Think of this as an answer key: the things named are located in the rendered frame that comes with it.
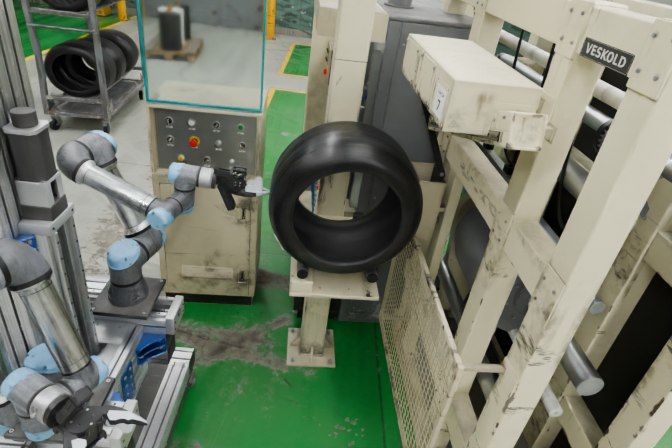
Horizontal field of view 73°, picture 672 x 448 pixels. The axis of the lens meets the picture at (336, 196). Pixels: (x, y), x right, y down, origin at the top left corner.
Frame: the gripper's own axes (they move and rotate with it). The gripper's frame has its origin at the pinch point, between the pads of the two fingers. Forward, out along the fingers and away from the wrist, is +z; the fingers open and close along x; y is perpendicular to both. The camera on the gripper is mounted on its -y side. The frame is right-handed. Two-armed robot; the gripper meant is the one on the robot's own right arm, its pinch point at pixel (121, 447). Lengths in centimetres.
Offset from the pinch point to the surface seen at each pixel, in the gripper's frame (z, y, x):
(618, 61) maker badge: 69, -94, -73
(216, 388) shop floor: -44, 94, -97
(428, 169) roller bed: 20, -32, -156
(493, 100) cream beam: 45, -79, -78
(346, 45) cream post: -15, -81, -115
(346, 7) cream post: -17, -94, -113
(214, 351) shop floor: -59, 92, -114
